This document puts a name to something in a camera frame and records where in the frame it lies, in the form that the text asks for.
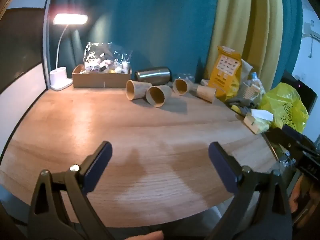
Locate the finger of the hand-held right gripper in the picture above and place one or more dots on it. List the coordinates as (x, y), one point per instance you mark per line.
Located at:
(293, 133)

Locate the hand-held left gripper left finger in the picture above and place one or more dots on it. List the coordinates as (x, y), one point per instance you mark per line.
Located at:
(98, 166)

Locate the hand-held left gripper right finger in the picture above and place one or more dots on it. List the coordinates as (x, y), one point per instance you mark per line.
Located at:
(222, 166)

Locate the person's left hand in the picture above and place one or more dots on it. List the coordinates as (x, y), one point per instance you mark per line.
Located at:
(147, 236)

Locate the yellow plastic bag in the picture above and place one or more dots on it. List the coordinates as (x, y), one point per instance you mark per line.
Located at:
(282, 105)

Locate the dark monitor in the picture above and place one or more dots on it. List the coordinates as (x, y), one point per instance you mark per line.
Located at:
(303, 88)

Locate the white woven basket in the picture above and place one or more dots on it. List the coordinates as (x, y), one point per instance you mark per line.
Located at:
(251, 92)

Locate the grey and yellow gloves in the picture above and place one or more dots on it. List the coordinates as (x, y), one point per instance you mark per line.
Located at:
(240, 103)

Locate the clear plastic bottle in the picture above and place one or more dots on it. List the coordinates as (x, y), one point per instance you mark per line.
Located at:
(255, 78)

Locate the cardboard box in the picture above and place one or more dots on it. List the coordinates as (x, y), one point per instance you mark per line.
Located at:
(100, 81)

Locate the yellow paper packet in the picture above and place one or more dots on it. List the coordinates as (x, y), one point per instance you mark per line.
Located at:
(225, 70)

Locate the white desk lamp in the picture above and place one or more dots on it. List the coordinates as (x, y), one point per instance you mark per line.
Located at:
(58, 79)

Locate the steel tumbler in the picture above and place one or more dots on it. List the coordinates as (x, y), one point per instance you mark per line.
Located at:
(152, 76)

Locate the clear plastic bag of snacks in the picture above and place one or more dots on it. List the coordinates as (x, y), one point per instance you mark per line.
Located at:
(105, 56)

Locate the yellow curtain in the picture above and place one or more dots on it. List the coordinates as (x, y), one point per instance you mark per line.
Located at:
(240, 17)

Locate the teal curtain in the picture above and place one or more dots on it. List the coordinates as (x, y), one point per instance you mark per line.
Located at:
(150, 22)

